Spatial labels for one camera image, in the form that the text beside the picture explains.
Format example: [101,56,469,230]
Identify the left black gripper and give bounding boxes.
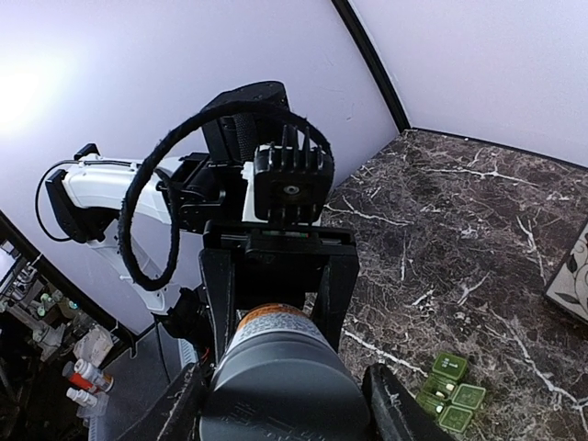
[199,220,358,358]

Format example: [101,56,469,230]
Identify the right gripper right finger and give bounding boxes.
[362,363,453,441]

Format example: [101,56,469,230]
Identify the large grey-capped pill bottle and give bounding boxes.
[198,303,370,440]

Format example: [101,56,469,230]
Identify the left black frame post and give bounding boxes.
[331,0,412,132]

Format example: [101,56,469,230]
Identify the green weekly pill organizer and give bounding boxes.
[415,352,487,434]

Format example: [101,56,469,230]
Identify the orange-capped bottles off table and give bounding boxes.
[62,358,114,408]

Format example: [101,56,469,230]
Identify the floral square ceramic plate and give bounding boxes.
[544,223,587,323]

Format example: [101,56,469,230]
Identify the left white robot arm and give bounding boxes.
[38,81,359,361]

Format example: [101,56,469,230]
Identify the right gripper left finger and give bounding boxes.
[118,363,205,441]

